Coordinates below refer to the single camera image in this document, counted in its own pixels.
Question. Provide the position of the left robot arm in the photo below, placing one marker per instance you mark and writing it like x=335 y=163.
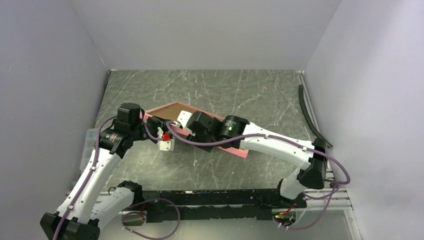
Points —
x=80 y=217

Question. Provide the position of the brown backing board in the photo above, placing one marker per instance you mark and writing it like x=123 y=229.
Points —
x=170 y=111

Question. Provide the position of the pink wooden picture frame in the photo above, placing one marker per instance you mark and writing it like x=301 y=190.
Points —
x=243 y=153

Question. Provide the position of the clear plastic screw box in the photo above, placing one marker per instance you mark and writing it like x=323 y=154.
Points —
x=88 y=147

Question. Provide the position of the aluminium extrusion rail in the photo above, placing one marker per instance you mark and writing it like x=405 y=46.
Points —
x=338 y=201

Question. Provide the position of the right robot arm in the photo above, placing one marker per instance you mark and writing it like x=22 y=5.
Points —
x=239 y=133

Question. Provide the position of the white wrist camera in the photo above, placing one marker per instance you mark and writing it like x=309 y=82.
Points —
x=165 y=142
x=183 y=118

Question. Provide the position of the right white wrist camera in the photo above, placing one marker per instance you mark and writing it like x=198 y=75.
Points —
x=183 y=118

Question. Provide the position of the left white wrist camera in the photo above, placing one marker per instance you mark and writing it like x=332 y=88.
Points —
x=165 y=142

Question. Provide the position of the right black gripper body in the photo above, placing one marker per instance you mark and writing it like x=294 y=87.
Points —
x=194 y=136

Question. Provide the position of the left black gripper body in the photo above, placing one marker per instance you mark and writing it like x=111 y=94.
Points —
x=152 y=124

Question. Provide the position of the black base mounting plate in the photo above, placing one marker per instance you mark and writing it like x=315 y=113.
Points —
x=172 y=205

